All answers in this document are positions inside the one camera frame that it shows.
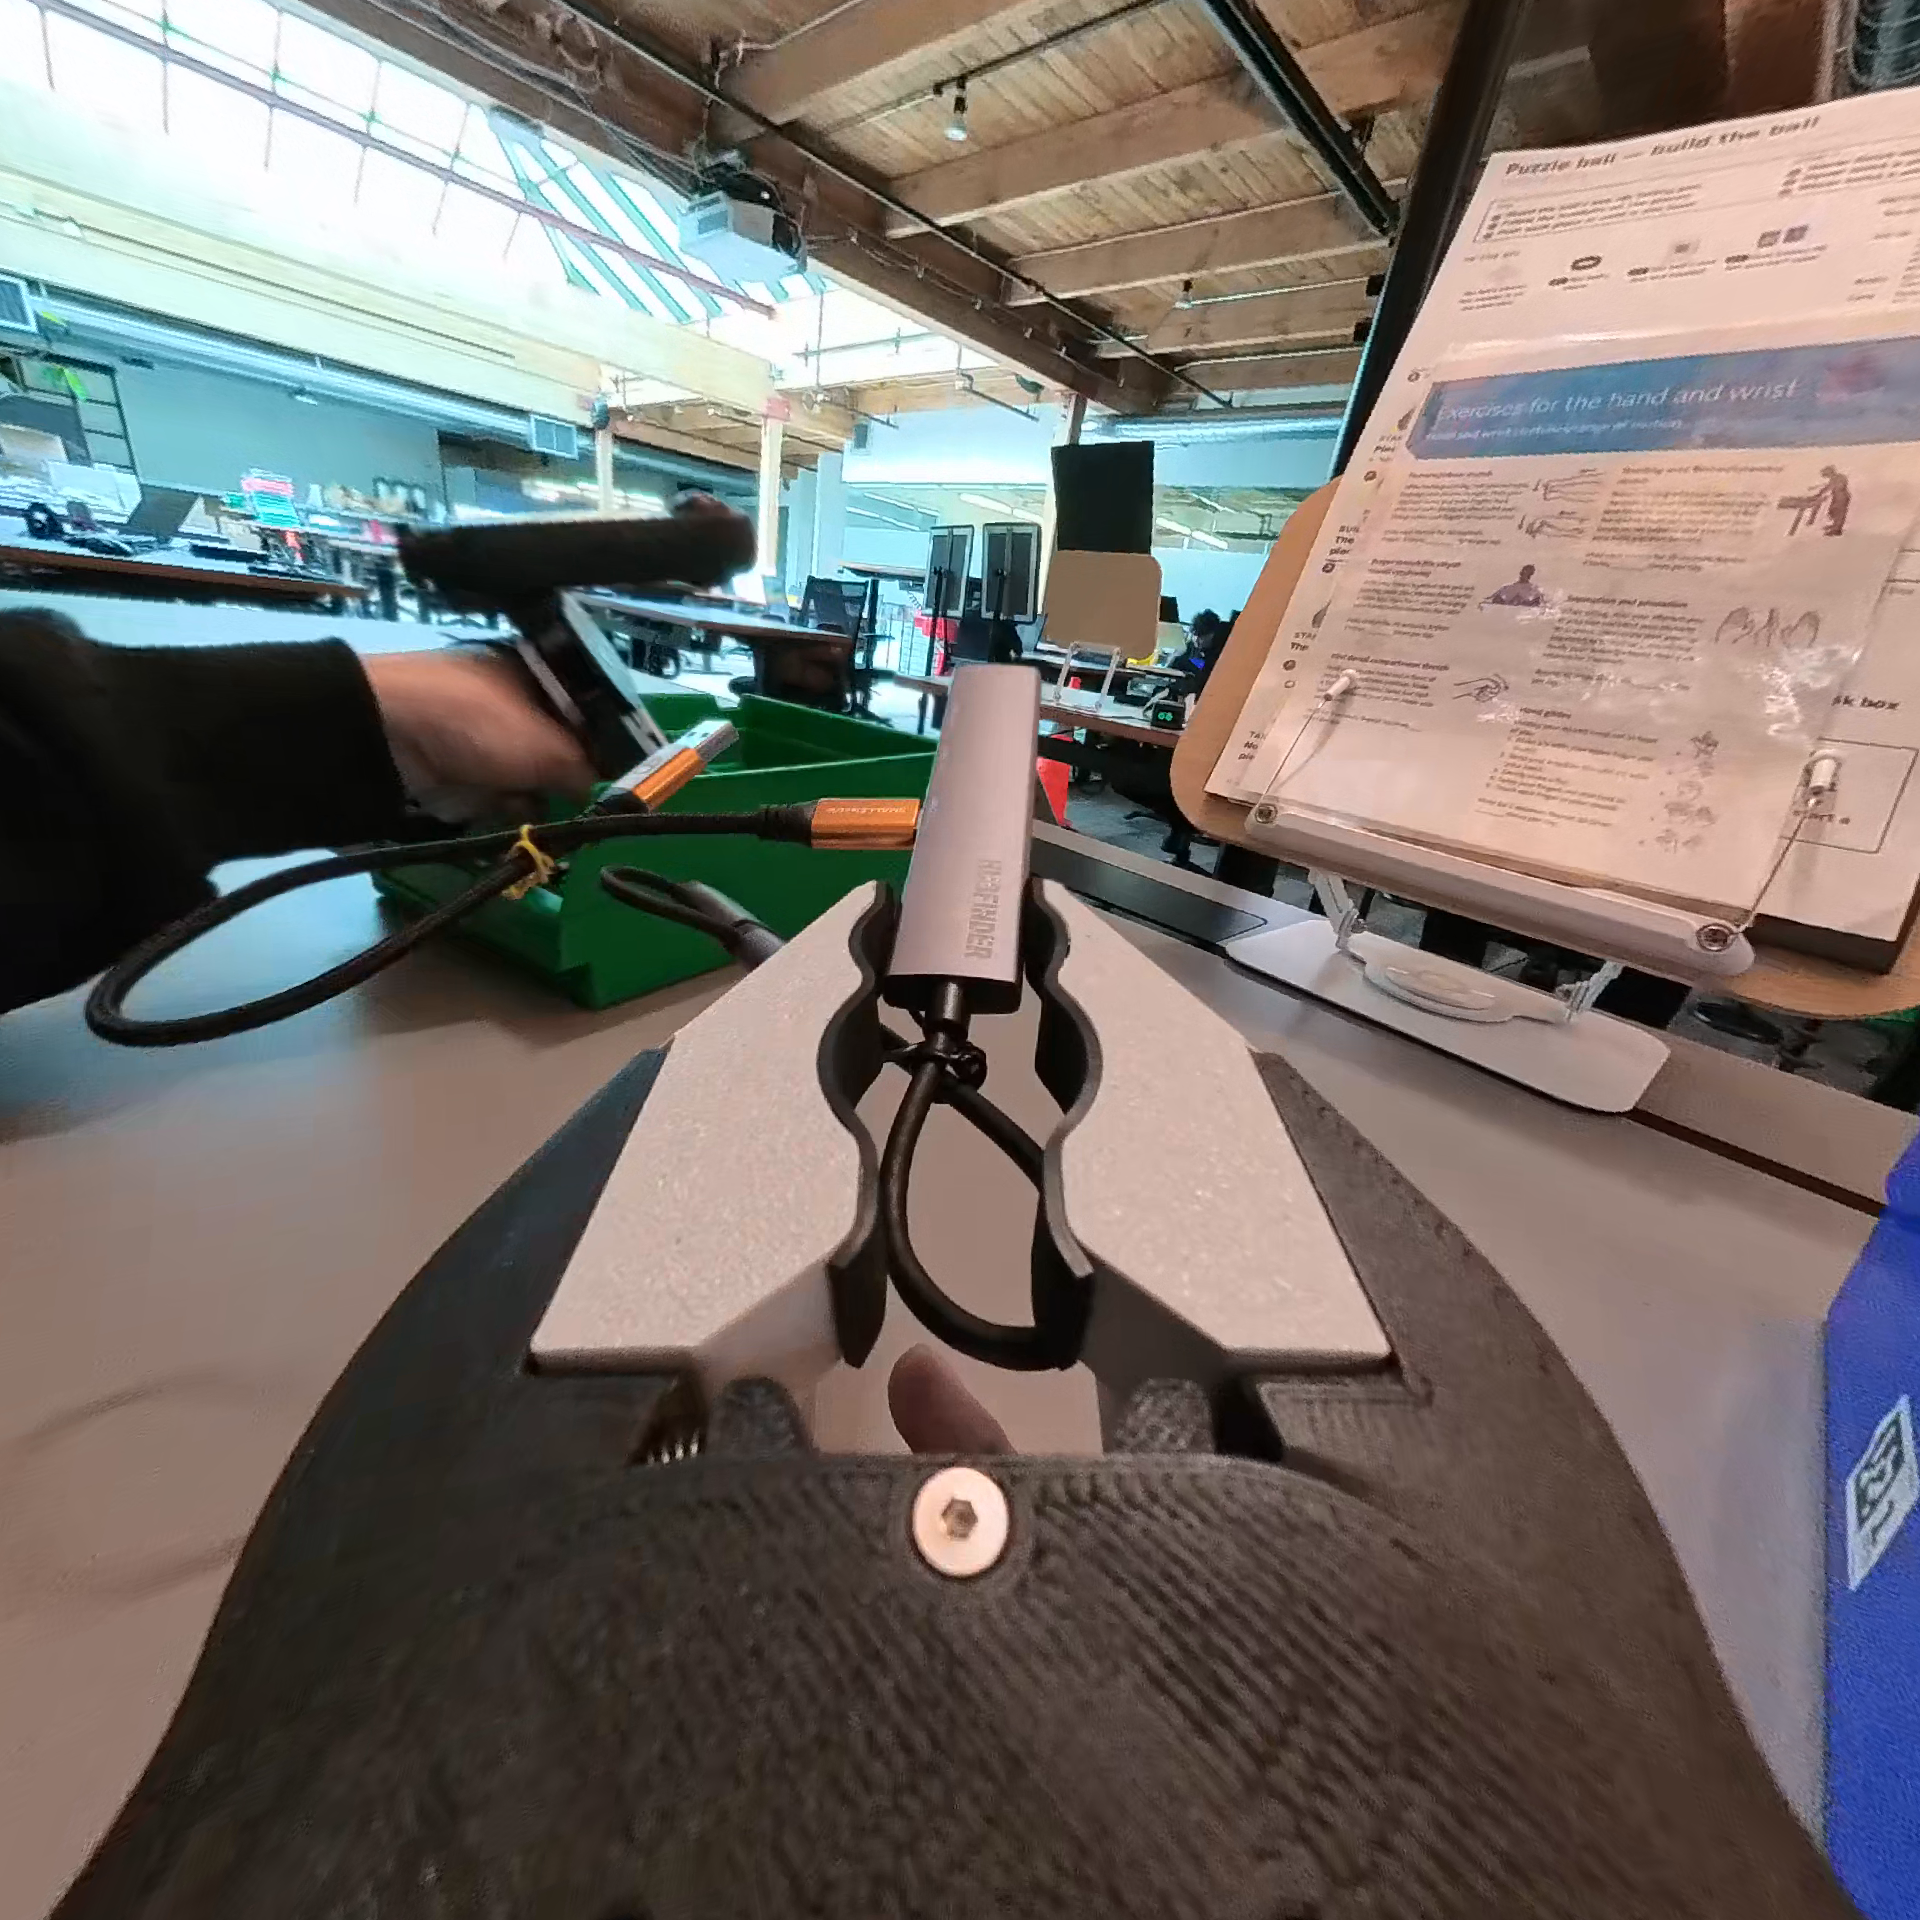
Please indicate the black standing panel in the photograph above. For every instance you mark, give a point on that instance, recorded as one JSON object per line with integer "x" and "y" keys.
{"x": 1103, "y": 496}

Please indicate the green plastic bin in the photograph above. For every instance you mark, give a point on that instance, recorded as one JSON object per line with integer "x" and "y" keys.
{"x": 813, "y": 748}

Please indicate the grey desk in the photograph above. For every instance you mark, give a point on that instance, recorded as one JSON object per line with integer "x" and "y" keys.
{"x": 226, "y": 1230}

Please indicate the white ceiling projector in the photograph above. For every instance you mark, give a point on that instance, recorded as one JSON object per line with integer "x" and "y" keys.
{"x": 735, "y": 239}

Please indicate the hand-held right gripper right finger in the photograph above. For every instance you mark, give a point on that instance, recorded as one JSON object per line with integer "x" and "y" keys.
{"x": 1216, "y": 1199}

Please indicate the blue plastic bin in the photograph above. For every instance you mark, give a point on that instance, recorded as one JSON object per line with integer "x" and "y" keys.
{"x": 1878, "y": 1651}

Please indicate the person's right hand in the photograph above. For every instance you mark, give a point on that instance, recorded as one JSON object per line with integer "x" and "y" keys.
{"x": 942, "y": 1410}

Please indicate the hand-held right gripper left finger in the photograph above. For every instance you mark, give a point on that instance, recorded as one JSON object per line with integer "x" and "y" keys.
{"x": 719, "y": 1184}

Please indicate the person's left forearm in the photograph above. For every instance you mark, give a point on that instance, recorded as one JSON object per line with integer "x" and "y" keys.
{"x": 164, "y": 797}

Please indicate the person's left hand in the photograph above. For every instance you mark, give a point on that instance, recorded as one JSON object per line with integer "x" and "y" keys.
{"x": 459, "y": 733}

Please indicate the wooden document stand with papers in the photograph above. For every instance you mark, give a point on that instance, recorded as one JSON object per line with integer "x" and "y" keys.
{"x": 1621, "y": 601}

